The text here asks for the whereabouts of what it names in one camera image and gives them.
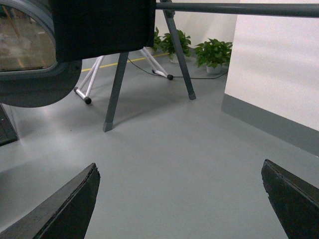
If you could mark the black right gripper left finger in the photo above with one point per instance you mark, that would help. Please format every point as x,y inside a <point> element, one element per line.
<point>66,214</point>

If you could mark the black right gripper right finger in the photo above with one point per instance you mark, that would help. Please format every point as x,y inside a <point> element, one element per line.
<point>295,201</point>

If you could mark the grey clothes hanger rack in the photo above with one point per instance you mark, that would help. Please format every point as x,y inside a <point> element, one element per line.
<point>309,10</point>

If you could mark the grey dryer door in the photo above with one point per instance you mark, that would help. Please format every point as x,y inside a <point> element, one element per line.
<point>30,76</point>

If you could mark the black hanging garment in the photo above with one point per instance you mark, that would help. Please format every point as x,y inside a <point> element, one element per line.
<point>91,28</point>

